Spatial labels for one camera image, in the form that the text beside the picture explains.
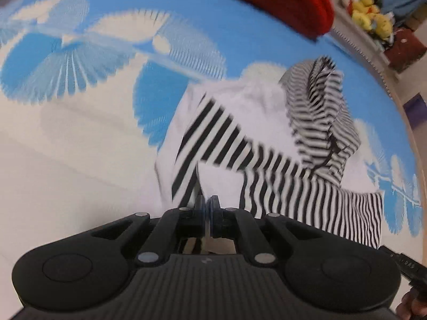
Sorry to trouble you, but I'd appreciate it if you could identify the blue and white printed bedsheet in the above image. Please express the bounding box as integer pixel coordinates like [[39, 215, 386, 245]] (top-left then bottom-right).
[[0, 0, 421, 320]]

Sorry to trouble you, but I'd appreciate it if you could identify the black and white striped garment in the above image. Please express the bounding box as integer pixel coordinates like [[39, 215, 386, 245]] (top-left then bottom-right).
[[154, 57, 384, 254]]

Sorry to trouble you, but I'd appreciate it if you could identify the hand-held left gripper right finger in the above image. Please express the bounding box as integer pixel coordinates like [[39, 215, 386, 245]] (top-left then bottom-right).
[[208, 195, 322, 268]]

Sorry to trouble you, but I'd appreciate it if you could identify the person's right hand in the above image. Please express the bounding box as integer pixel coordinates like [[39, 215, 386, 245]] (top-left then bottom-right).
[[396, 291, 421, 320]]

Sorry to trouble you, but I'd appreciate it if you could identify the yellow duck plush toy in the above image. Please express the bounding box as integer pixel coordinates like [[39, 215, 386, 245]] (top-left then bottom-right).
[[370, 13, 393, 39], [349, 0, 381, 27]]

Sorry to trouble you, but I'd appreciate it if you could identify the purple bag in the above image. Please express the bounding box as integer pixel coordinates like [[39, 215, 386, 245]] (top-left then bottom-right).
[[403, 94, 425, 121]]

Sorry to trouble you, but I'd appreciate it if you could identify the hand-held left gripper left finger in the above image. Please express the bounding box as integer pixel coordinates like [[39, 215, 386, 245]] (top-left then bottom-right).
[[85, 195, 207, 268]]

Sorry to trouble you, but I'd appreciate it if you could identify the dark red cushion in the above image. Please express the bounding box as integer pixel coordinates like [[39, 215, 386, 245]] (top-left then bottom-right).
[[383, 28, 427, 73]]

